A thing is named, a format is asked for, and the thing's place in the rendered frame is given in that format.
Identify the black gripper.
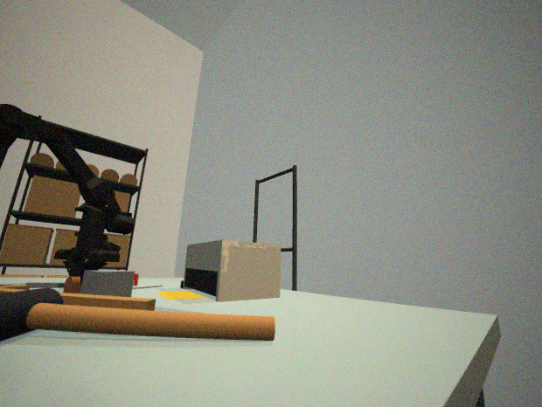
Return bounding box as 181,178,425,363
54,228,120,285

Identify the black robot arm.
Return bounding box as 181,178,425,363
0,104,135,234

